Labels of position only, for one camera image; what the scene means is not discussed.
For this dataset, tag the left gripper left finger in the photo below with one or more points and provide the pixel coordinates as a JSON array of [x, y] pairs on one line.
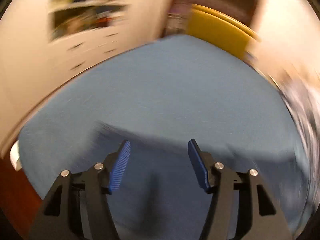
[[76, 205]]

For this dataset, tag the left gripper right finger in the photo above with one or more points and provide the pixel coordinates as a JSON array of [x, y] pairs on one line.
[[241, 206]]

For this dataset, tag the dark blue denim jeans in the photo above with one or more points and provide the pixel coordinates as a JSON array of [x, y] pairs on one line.
[[159, 196]]

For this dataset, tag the grey star-print duvet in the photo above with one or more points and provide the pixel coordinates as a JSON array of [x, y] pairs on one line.
[[302, 100]]

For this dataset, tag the teal quilted bed mattress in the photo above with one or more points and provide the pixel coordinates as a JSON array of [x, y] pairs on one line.
[[179, 88]]

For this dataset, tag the white wardrobe shelf unit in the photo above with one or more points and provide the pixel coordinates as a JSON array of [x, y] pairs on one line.
[[46, 43]]

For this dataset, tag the yellow leather armchair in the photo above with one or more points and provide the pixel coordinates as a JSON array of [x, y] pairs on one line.
[[219, 30]]

